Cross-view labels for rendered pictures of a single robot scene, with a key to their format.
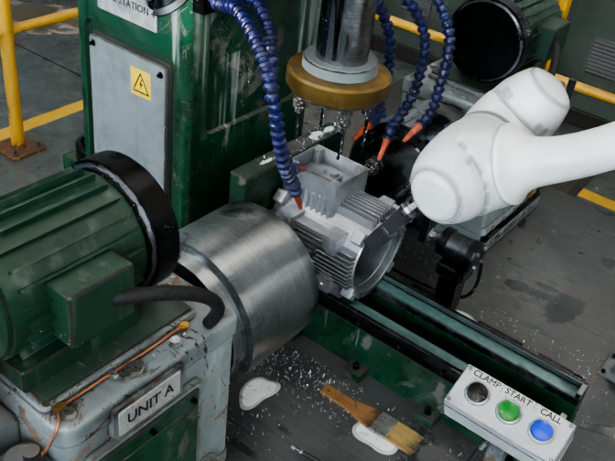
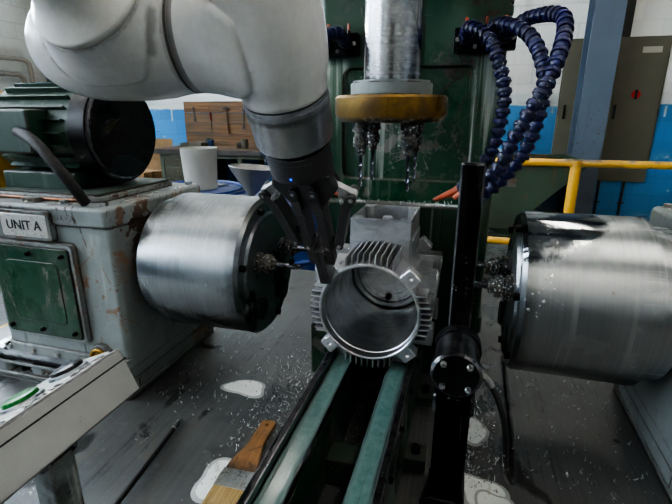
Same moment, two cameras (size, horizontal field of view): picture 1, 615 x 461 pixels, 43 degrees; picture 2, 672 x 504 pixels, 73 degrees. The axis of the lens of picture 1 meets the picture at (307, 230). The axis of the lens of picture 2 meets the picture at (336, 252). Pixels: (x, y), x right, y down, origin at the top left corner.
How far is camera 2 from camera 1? 1.32 m
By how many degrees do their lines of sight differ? 66
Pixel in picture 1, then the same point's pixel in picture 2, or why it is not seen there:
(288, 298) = (193, 254)
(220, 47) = not seen: hidden behind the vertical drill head
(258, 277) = (181, 221)
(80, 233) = (42, 97)
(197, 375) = (76, 244)
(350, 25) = (368, 29)
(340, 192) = (359, 227)
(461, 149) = not seen: outside the picture
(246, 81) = (396, 144)
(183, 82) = not seen: hidden behind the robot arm
